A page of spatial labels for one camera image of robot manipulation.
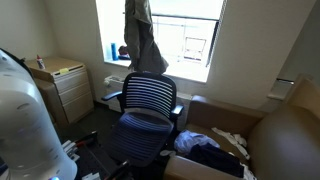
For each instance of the beige filing cabinet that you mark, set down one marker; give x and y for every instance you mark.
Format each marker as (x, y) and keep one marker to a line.
(71, 90)

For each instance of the yellow sticky note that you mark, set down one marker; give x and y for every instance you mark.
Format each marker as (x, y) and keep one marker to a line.
(64, 70)

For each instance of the dark red object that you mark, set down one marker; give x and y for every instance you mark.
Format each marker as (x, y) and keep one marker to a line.
(122, 52)

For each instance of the white window blind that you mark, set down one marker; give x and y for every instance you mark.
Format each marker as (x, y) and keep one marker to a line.
(186, 8)

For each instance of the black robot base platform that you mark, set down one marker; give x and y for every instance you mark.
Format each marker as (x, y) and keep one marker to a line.
(93, 160)

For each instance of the brown leather armchair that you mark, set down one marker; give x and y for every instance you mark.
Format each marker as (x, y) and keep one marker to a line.
(283, 143)

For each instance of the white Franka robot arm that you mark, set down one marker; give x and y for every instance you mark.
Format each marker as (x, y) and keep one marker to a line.
(26, 126)

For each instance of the white crumpled cloth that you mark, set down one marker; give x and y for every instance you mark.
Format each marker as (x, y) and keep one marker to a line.
(233, 138)

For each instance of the dark navy clothing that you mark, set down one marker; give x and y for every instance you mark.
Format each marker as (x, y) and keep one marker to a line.
(216, 160)

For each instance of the black mesh office chair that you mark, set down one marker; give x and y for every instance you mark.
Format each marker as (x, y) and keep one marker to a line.
(146, 120)

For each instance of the blue bottle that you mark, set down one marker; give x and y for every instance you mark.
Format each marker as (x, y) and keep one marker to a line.
(114, 51)

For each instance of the grey cloth garment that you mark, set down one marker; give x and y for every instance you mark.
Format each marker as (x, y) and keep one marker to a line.
(143, 43)

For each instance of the white bottle red cap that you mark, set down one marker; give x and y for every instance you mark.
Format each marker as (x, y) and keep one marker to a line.
(40, 62)

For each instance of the light blue clothing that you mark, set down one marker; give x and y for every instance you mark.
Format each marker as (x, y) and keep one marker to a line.
(193, 140)

